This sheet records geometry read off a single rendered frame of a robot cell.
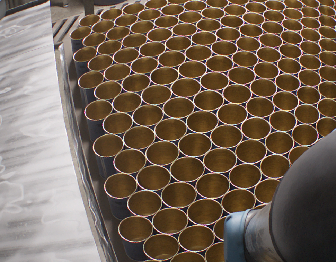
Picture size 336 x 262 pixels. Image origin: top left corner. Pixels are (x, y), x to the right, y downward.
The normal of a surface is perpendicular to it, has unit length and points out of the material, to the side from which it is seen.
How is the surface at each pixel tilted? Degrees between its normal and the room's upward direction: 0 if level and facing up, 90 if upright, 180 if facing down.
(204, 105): 90
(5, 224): 0
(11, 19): 0
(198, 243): 90
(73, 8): 0
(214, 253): 89
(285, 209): 77
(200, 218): 90
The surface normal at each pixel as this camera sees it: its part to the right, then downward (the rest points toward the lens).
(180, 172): 0.46, 0.59
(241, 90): -0.34, 0.67
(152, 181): 0.18, 0.68
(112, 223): -0.08, -0.71
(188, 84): -0.10, 0.70
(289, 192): -0.95, -0.22
